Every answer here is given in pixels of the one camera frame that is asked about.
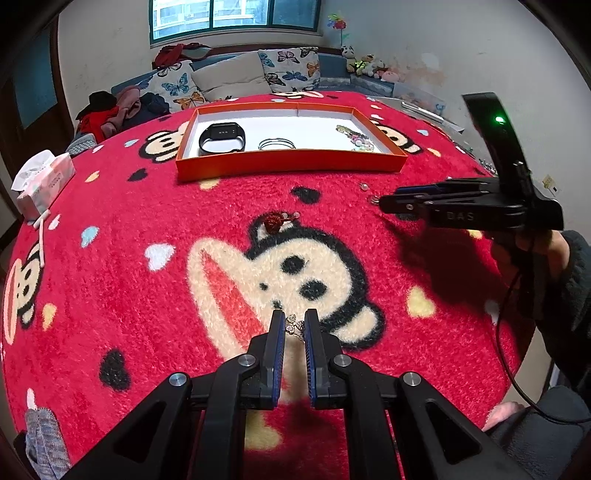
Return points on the white wall socket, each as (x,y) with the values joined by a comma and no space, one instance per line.
(550,183)

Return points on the red bead charm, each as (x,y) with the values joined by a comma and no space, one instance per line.
(274,220)

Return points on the black smartwatch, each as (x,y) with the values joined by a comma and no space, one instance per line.
(221,131)

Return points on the navy garment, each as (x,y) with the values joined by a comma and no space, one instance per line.
(154,105)

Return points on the white pen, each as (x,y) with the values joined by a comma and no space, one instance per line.
(42,240)

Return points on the brown bear plush toy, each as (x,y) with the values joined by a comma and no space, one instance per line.
(369,60)

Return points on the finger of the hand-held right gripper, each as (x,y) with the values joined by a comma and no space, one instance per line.
(415,189)
(401,205)

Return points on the red monkey print blanket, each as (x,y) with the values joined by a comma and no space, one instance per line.
(138,300)

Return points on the butterfly print pillow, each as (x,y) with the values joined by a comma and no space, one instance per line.
(291,69)
(178,87)

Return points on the brown wooden door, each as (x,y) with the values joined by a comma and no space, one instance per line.
(32,78)

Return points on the green framed window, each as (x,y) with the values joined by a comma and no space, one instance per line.
(231,14)

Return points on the pink garment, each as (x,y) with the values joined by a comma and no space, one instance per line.
(127,104)

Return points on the pink plush toy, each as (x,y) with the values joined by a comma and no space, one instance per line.
(390,74)

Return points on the beige pillow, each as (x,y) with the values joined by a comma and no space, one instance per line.
(231,78)

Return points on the silver bangle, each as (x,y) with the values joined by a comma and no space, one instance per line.
(265,144)

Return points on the blue sofa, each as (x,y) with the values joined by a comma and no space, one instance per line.
(332,62)

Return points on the orange cardboard tray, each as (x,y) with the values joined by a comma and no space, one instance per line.
(286,168)

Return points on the black garment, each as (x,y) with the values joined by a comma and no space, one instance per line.
(100,99)

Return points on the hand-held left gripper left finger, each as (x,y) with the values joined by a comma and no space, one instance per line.
(277,350)

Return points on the red garment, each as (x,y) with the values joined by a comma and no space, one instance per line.
(94,121)

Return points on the person's right forearm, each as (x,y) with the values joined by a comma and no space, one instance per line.
(572,295)

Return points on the pile of small jewelry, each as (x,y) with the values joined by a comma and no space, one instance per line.
(487,165)

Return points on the tissue box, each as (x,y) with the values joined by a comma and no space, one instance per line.
(46,184)

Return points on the colourful pinwheel flower toy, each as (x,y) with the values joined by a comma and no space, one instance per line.
(338,23)

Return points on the red clothes on sill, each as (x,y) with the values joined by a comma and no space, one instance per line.
(171,54)

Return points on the panda plush toy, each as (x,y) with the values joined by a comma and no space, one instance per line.
(347,51)

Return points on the grey knit cloth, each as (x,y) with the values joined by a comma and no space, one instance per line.
(44,443)

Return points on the person's right hand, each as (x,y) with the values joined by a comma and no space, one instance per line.
(508,251)

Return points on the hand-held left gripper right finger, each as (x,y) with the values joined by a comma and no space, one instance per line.
(313,350)

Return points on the person's leg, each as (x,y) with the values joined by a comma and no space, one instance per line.
(545,443)

